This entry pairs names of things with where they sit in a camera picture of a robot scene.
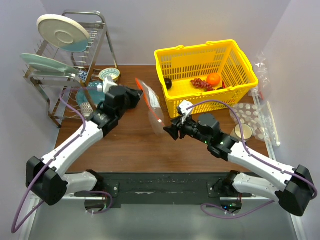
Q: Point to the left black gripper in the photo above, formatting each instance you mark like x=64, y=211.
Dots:
x=135, y=94

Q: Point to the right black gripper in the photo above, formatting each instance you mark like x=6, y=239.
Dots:
x=173, y=131

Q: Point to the clear zip top bag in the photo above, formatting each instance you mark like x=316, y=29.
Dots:
x=155, y=113

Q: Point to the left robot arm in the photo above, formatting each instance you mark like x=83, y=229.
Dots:
x=47, y=178

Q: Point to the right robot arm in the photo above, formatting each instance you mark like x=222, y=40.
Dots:
x=291, y=187

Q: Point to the polka dot plastic bag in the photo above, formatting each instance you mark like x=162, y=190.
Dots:
x=248, y=114

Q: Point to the clear plastic bag pile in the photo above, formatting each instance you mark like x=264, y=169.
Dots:
x=267, y=130

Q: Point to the teal patterned bowl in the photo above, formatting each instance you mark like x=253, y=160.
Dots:
x=114, y=73

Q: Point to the patterned cup in rack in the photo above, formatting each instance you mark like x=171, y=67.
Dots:
x=86, y=109

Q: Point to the red grape bunch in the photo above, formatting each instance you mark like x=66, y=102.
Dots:
x=201, y=84

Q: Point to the blue patterned small dish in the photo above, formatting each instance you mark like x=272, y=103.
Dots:
x=82, y=74

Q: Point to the orange fruit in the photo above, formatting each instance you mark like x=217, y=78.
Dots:
x=213, y=79

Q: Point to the metal dish rack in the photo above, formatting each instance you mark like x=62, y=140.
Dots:
x=56, y=88

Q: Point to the cream ceramic mug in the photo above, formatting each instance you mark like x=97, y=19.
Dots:
x=242, y=132

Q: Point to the yellow plastic basket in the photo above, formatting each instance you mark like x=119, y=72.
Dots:
x=184, y=63

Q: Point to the white and blue plate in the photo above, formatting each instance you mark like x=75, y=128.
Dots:
x=63, y=33

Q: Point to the pale green plate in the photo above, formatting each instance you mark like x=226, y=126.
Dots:
x=44, y=64

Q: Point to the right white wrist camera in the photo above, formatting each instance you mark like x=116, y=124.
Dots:
x=185, y=109

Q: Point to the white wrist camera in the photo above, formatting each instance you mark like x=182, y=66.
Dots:
x=185, y=109
x=106, y=84

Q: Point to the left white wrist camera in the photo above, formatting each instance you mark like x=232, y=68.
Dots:
x=106, y=84

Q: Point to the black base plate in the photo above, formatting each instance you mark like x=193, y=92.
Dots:
x=158, y=188

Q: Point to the aluminium rail frame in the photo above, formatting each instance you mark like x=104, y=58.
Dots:
x=68, y=220

